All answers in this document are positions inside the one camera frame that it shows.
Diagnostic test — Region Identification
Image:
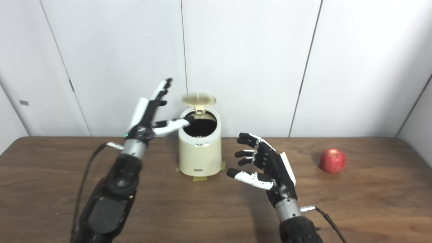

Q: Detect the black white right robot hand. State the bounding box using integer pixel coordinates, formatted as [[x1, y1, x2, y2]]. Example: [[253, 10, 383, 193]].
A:
[[226, 133, 297, 207]]

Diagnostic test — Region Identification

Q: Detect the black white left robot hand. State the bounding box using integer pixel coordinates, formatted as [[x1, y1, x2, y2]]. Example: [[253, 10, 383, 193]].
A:
[[124, 78, 190, 142]]

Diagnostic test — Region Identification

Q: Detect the red apple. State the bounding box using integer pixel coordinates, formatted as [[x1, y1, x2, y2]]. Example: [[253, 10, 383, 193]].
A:
[[319, 148, 346, 174]]

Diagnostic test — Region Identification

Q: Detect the round cream bin lid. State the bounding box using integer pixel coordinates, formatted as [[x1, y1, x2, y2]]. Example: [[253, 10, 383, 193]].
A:
[[181, 91, 217, 114]]

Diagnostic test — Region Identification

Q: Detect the cream-colored trash bin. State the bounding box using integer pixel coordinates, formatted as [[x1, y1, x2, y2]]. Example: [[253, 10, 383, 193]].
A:
[[178, 107, 222, 177]]

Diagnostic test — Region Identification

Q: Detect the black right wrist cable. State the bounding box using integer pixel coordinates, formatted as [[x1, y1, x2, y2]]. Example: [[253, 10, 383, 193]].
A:
[[300, 205, 347, 243]]

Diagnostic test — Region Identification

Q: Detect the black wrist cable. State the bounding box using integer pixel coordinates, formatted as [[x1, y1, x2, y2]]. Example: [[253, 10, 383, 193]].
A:
[[300, 205, 347, 243], [69, 142, 125, 243]]

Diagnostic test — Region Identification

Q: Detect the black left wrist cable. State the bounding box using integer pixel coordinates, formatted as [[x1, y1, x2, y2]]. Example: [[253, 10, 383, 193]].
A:
[[69, 142, 125, 243]]

